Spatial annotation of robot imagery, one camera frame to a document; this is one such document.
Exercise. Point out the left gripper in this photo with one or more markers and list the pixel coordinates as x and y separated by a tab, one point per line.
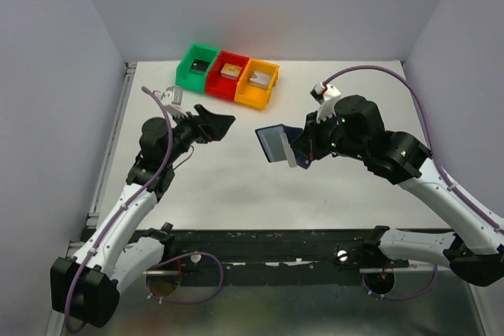
215	125

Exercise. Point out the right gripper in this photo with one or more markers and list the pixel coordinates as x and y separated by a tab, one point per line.
310	134

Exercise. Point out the blue card holder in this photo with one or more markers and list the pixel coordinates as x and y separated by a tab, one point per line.
276	143

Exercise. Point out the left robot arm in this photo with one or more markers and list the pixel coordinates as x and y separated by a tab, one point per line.
87	285

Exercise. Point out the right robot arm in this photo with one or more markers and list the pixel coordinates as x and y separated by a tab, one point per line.
472	249

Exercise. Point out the red bin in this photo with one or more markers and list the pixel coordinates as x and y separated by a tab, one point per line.
218	86

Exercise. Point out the yellow bin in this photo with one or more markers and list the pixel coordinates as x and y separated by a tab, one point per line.
255	97

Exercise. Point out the tan block in red bin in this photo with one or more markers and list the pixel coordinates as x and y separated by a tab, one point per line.
230	71

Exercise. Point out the green bin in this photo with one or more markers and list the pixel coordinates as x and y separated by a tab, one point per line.
189	80

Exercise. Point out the dark block in green bin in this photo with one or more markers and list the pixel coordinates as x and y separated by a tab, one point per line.
199	66

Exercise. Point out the grey block in yellow bin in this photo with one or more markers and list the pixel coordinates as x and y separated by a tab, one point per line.
260	79

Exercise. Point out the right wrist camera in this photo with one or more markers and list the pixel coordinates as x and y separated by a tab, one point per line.
327	96

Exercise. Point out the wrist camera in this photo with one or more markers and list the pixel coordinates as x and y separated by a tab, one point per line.
327	96
171	99

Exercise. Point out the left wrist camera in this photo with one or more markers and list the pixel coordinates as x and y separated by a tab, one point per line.
171	99

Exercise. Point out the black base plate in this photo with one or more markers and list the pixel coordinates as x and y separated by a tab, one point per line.
269	257

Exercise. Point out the aluminium rail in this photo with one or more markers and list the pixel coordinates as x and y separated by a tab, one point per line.
139	256

